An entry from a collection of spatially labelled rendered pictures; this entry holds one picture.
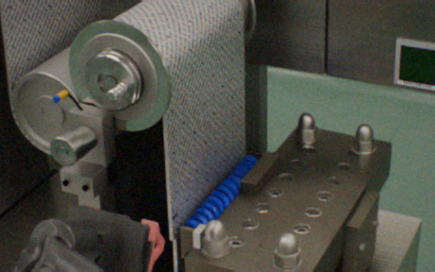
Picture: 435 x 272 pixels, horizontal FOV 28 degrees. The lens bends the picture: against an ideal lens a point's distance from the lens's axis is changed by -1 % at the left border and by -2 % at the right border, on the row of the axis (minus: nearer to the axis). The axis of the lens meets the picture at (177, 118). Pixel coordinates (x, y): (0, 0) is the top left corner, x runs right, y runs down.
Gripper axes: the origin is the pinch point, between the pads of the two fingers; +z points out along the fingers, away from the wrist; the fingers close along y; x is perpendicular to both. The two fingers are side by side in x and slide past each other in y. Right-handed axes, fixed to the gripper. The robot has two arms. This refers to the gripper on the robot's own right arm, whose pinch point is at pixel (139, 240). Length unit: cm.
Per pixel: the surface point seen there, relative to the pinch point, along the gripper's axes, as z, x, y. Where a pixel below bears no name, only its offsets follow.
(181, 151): 6.6, 11.6, 0.5
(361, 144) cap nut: 34.5, 17.2, 17.0
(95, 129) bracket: -1.8, 12.4, -7.8
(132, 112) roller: -0.4, 15.3, -3.8
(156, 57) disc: -4.3, 22.3, 0.0
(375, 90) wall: 288, 48, -42
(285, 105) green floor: 266, 34, -75
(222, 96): 16.1, 19.9, 0.7
